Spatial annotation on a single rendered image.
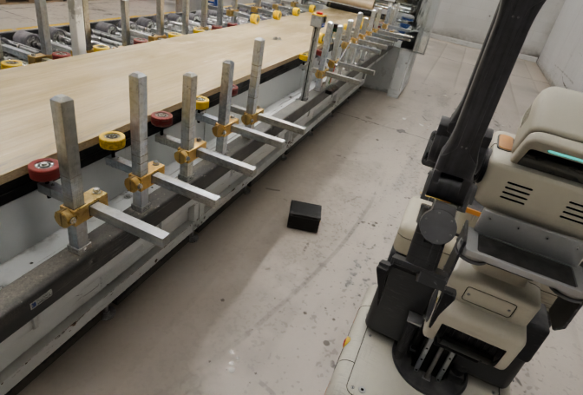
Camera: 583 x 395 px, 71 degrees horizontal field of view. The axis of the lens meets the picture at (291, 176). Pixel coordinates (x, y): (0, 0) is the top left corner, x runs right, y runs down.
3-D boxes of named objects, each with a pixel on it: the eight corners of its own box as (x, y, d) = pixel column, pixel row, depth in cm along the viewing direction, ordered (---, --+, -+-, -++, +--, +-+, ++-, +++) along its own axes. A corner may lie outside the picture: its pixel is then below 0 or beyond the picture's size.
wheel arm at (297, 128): (304, 134, 193) (306, 126, 191) (302, 136, 190) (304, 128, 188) (225, 108, 204) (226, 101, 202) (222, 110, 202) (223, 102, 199)
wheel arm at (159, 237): (170, 244, 108) (170, 231, 106) (161, 251, 106) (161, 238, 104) (49, 189, 120) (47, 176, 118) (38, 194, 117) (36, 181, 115)
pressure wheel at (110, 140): (98, 169, 135) (95, 138, 130) (104, 158, 142) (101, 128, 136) (123, 171, 137) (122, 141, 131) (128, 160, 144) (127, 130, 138)
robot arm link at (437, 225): (475, 185, 75) (429, 170, 77) (488, 182, 64) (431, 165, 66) (454, 246, 75) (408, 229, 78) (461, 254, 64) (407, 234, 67)
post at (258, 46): (252, 137, 200) (265, 37, 177) (249, 140, 197) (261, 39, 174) (246, 135, 201) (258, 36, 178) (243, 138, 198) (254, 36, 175)
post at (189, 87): (192, 191, 162) (197, 73, 138) (186, 194, 159) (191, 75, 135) (184, 188, 163) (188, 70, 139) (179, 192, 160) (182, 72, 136)
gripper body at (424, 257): (445, 288, 70) (459, 247, 70) (388, 266, 74) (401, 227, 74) (445, 282, 77) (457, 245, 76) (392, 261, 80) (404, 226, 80)
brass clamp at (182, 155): (206, 153, 160) (207, 141, 158) (186, 166, 149) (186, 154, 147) (193, 148, 162) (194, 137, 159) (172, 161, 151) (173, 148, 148)
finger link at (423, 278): (442, 338, 70) (460, 286, 70) (401, 319, 72) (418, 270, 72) (442, 326, 76) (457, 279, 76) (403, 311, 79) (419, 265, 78)
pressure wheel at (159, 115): (147, 143, 157) (147, 115, 151) (154, 134, 164) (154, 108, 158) (168, 147, 157) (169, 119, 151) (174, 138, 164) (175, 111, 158)
